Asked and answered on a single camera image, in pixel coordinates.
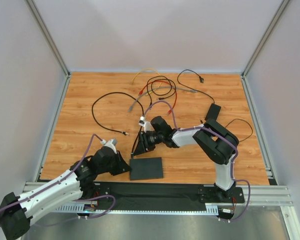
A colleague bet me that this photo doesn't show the red ethernet cable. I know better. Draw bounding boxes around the red ethernet cable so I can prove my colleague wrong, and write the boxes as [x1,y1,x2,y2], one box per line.
[138,80,178,116]

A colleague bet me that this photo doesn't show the grey slotted cable duct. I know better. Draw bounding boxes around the grey slotted cable duct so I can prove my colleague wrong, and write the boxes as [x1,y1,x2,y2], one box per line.
[53,202,219,216]

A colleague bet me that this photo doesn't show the aluminium frame post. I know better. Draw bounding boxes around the aluminium frame post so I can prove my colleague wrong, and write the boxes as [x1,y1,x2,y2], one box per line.
[241,0,291,79]
[25,0,70,77]

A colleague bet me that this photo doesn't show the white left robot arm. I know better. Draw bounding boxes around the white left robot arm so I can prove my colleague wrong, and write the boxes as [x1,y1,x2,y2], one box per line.
[0,146,131,240]

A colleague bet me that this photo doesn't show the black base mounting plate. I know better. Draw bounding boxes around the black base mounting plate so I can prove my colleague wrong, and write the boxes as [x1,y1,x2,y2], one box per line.
[81,182,245,206]

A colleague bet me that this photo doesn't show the grey ethernet cable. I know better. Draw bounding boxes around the grey ethernet cable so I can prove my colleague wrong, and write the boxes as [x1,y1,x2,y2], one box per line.
[127,86,199,112]

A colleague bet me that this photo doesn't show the aluminium right frame post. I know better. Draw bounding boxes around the aluminium right frame post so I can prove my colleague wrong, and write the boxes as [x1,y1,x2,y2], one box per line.
[241,0,291,79]

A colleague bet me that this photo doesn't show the aluminium front frame rail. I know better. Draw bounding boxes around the aluminium front frame rail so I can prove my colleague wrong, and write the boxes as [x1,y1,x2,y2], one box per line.
[22,182,293,207]

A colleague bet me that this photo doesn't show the black power adapter brick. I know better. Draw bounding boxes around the black power adapter brick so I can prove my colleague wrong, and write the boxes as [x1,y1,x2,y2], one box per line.
[205,103,221,121]

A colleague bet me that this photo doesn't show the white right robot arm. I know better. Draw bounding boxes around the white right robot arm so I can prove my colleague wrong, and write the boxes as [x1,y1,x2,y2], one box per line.
[132,116,239,197]

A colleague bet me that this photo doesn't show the aluminium left frame post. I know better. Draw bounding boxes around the aluminium left frame post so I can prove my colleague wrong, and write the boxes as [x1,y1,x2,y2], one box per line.
[25,0,70,77]

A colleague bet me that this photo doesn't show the yellow ethernet cable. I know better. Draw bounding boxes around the yellow ethernet cable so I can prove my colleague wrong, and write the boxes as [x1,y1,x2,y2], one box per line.
[131,68,163,97]

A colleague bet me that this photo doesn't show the black network switch box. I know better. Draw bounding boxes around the black network switch box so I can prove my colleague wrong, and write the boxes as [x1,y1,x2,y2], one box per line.
[129,157,164,181]

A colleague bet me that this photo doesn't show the black ethernet cable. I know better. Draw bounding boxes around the black ethernet cable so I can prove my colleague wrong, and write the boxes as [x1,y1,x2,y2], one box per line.
[146,75,176,107]

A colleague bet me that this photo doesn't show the thin black DC cable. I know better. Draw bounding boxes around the thin black DC cable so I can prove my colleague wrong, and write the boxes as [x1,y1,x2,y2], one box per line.
[224,117,255,144]

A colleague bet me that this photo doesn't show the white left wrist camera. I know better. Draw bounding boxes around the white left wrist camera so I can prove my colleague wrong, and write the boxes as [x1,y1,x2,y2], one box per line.
[100,138,117,153]

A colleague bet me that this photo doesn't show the black mains power cord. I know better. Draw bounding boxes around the black mains power cord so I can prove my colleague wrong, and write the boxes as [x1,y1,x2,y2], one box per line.
[177,69,215,106]

